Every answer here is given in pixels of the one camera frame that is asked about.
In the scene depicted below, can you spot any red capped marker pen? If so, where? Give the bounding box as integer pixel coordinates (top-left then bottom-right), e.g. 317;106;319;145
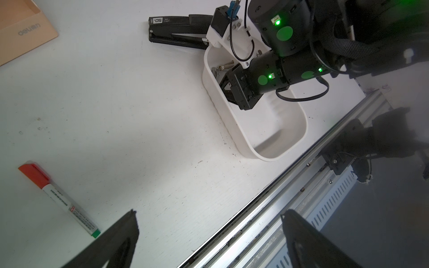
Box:
19;163;101;239

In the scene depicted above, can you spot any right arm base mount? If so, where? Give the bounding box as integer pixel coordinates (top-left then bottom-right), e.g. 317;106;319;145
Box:
321;107;429;183

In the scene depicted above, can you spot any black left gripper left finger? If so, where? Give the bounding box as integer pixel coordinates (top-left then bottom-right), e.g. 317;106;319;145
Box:
64;210;139;268

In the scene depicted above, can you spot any aluminium front rail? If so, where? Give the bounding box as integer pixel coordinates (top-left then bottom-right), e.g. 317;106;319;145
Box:
182;90;391;268

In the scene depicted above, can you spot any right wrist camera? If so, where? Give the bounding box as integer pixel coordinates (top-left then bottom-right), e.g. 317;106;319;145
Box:
206;1;268;69

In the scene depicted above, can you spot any peach plastic desk organizer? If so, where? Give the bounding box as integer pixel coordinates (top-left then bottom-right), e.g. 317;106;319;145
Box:
1;0;59;65

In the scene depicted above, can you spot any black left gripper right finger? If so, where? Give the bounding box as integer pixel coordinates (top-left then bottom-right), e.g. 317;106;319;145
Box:
280;209;361;268

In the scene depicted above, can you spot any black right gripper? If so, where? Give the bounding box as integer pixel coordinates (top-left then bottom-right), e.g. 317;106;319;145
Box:
227;50;322;111

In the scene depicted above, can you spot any black stapler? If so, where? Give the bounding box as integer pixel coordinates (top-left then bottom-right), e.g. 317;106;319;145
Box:
148;15;213;50

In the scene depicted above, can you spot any white plastic storage box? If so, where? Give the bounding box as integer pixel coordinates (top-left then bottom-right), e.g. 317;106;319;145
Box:
202;45;308;162

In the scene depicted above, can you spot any large nickel socket bolt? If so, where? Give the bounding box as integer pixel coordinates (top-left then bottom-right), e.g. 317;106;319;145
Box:
216;61;235;71

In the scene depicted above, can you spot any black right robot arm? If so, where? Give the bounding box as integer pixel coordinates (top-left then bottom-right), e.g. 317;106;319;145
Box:
220;1;429;110

